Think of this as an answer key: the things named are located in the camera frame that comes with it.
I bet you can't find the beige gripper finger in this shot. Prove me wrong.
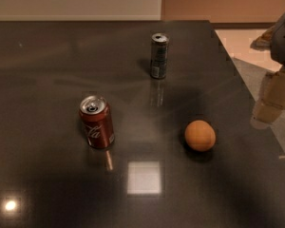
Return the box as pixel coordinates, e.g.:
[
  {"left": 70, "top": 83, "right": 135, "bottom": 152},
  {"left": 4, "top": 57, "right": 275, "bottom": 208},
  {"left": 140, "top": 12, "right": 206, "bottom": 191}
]
[{"left": 252, "top": 67, "right": 285, "bottom": 124}]

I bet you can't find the silver redbull can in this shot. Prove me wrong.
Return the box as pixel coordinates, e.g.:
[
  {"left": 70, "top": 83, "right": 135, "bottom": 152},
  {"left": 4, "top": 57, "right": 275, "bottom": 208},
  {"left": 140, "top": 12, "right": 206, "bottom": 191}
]
[{"left": 150, "top": 33, "right": 169, "bottom": 79}]

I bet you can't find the red coke can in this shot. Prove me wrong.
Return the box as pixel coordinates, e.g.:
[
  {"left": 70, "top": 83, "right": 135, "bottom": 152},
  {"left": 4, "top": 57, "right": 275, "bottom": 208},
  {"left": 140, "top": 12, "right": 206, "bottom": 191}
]
[{"left": 79, "top": 95, "right": 115, "bottom": 149}]

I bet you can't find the orange fruit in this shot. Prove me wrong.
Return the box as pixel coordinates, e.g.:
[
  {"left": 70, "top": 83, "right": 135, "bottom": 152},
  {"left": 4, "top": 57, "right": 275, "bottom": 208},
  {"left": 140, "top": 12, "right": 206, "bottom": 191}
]
[{"left": 184, "top": 120, "right": 216, "bottom": 152}]

